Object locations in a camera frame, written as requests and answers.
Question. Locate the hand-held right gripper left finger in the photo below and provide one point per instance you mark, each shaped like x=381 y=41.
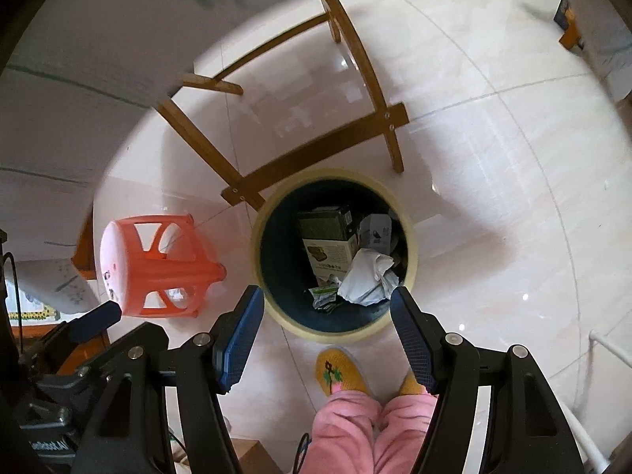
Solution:
x=239 y=340

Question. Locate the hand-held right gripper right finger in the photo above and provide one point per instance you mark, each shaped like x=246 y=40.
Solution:
x=412 y=340

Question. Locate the person's yellow slipper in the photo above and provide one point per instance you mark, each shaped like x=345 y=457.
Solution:
x=340 y=370
x=412 y=385

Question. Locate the white paper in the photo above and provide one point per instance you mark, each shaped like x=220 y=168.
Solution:
x=368 y=276

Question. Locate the person's yellow right slipper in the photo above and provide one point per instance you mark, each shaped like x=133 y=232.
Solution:
x=412 y=385

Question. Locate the orange plastic stool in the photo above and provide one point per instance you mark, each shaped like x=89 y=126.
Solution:
x=148 y=266

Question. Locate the person's pink pants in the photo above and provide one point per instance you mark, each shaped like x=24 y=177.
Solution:
x=345 y=434

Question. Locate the person's yellow left slipper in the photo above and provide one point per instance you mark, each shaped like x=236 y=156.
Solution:
x=340 y=370

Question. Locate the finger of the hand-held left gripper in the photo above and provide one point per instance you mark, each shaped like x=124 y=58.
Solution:
x=96 y=321

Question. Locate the brown cardboard box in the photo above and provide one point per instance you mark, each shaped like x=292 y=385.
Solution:
x=252 y=456

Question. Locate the white pipe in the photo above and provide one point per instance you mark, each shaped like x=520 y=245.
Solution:
x=600 y=340

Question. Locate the wooden table frame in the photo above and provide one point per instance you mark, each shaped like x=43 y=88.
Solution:
x=316 y=153

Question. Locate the silver cardboard box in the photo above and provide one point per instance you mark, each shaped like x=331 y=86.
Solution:
x=375 y=232

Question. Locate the green and cream cardboard box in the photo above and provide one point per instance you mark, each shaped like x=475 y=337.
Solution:
x=328 y=247

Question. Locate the black bin with yellow rim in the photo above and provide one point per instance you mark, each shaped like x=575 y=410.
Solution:
x=281 y=256

